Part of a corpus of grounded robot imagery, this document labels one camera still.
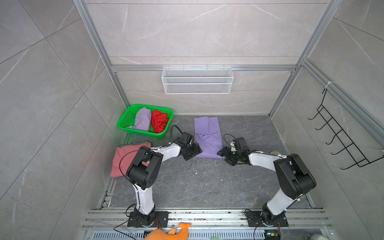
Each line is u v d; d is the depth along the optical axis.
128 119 1.13
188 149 0.82
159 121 1.03
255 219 0.73
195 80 1.01
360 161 0.58
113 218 0.75
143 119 1.10
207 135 1.04
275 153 0.98
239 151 0.75
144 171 0.50
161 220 0.73
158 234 0.65
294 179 0.47
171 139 0.77
